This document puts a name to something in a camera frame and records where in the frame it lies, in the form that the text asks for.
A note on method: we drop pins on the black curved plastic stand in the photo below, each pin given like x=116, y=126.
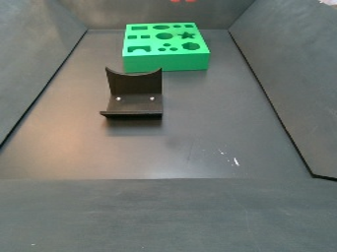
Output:
x=137, y=95

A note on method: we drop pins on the green foam shape-sorter block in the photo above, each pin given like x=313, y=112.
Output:
x=171, y=46

